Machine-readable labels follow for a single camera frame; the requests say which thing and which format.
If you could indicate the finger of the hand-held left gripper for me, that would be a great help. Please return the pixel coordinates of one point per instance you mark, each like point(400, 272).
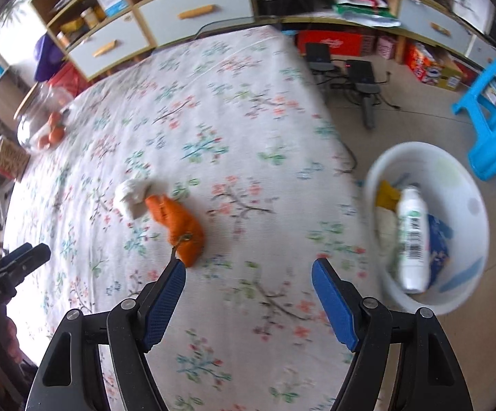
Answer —
point(4, 259)
point(27, 263)

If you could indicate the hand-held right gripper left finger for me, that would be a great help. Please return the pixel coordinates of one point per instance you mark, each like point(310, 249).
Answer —
point(162, 308)

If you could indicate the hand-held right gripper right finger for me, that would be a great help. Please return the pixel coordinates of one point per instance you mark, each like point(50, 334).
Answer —
point(335, 304)

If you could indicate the orange plush toy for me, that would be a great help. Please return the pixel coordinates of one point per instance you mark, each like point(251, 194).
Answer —
point(179, 227)

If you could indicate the grey mesh packet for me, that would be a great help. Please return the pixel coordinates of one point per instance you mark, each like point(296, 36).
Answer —
point(388, 231)

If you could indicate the white plastic bottle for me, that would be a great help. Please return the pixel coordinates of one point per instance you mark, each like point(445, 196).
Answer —
point(413, 244)

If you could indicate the yellow wrapper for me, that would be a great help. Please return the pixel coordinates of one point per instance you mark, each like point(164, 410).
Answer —
point(387, 197)

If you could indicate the white plastic basin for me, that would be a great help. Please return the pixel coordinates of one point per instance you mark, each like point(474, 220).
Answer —
point(428, 162)

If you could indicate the clear container with brown contents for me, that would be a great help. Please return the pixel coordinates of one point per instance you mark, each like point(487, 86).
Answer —
point(8, 158)

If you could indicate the white crumpled tissue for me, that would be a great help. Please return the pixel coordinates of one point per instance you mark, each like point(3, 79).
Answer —
point(130, 197)

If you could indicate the orange fruit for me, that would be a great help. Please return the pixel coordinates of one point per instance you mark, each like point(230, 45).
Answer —
point(55, 135)
point(43, 141)
point(53, 119)

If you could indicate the clear glass jar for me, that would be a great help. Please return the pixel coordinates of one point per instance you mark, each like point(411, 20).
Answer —
point(34, 128)

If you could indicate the floral tablecloth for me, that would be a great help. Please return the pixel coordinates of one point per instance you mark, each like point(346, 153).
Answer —
point(231, 137)

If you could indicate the purple bag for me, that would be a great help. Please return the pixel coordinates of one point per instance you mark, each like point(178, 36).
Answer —
point(49, 58)

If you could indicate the blue plastic stool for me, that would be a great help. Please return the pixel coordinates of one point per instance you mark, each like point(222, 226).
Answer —
point(492, 137)

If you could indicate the black device with red light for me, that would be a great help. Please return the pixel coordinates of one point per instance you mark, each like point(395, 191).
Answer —
point(361, 75)

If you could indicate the orange snack carton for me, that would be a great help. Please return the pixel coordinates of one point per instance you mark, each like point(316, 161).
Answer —
point(421, 62)

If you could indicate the cardboard box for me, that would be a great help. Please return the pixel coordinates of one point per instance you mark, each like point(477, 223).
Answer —
point(455, 75)

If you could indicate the red box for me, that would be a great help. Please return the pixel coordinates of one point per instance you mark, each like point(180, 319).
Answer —
point(338, 43)

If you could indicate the blue and white box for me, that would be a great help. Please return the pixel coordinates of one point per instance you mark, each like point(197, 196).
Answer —
point(112, 0)

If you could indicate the green and white bag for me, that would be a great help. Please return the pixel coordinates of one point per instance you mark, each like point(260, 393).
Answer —
point(363, 15)

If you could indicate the small grey desk drawer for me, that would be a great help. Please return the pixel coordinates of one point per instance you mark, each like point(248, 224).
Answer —
point(485, 51)

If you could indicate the wooden cabinet with drawers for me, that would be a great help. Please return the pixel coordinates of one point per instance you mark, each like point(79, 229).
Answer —
point(423, 13)

